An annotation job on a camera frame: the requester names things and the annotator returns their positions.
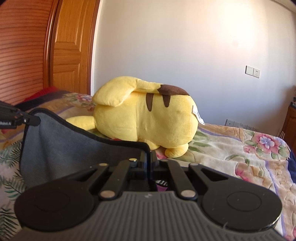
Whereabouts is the wooden cabinet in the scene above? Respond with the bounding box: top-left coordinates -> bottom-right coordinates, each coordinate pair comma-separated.
282,105 -> 296,147

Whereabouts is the floral bedspread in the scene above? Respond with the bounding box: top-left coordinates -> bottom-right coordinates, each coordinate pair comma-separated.
0,91 -> 296,241

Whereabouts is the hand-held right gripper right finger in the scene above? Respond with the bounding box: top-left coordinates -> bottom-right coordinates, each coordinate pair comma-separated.
151,159 -> 230,201

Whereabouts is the red cloth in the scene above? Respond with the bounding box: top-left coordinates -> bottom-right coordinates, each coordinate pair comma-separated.
22,86 -> 70,105

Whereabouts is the yellow plush toy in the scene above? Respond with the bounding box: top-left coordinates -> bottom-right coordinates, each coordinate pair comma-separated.
65,76 -> 205,159

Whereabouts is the grey towel with black edge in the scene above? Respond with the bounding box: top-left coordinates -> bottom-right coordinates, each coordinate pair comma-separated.
20,108 -> 158,193

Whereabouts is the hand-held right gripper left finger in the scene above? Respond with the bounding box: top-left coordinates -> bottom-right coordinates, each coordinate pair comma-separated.
69,159 -> 149,201

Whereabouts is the wooden louvered wardrobe door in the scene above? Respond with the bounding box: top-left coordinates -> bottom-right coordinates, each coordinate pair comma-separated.
0,0 -> 56,106

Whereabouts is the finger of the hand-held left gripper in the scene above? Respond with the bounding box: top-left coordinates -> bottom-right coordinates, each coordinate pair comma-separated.
14,109 -> 41,127

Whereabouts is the wooden panel door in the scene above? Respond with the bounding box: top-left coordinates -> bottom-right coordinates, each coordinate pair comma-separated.
48,0 -> 102,96

